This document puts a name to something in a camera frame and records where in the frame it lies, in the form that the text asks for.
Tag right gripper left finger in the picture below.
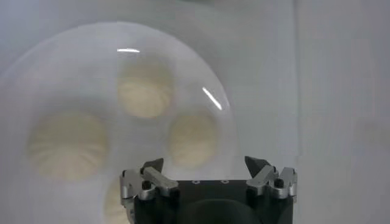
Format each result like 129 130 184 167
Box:
119 157 180 211

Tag cream steamed baozi bun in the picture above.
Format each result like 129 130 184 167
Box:
27 111 109 182
117 62 176 119
166 112 220 168
103 178 132 224

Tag round white plate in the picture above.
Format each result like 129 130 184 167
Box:
0 21 238 224

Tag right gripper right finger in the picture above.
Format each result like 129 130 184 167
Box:
244 155 298 200

